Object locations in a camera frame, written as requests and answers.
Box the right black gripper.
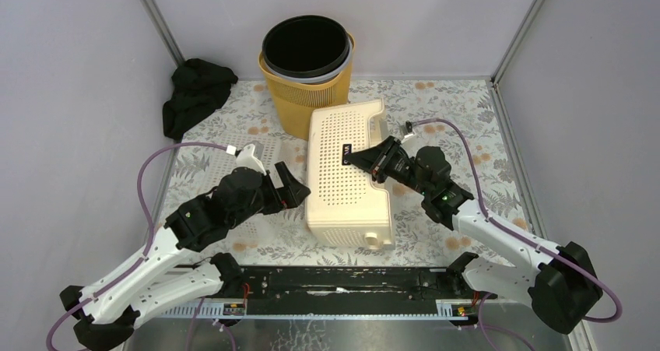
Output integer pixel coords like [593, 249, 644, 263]
[344, 135, 430, 197]

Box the cream large container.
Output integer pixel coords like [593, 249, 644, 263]
[305, 99, 395, 250]

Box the white perforated basket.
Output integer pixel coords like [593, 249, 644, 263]
[199, 133, 282, 245]

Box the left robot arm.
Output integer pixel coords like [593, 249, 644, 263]
[60, 162, 311, 350]

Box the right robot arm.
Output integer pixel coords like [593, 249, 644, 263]
[342, 136, 603, 335]

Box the yellow plastic waste basket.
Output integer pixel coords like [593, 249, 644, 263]
[258, 34, 355, 140]

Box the floral patterned table mat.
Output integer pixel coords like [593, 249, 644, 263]
[160, 80, 530, 267]

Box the grey bucket under black one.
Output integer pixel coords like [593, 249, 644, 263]
[265, 39, 354, 85]

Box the black round bucket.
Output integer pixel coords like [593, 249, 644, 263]
[262, 15, 352, 79]

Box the black crumpled cloth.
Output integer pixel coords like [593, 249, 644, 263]
[162, 58, 238, 141]

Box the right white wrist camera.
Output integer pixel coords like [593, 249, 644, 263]
[400, 121, 416, 143]

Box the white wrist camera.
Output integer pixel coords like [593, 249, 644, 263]
[400, 121, 416, 143]
[225, 142, 267, 175]

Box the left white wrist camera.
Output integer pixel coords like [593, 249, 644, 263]
[225, 142, 267, 175]

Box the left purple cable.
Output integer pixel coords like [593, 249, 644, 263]
[46, 142, 244, 351]

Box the purple cable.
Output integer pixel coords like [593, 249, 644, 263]
[405, 118, 624, 351]
[46, 142, 244, 351]

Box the aluminium frame rail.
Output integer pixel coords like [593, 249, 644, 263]
[100, 267, 599, 351]

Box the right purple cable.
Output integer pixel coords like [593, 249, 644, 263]
[405, 118, 624, 351]

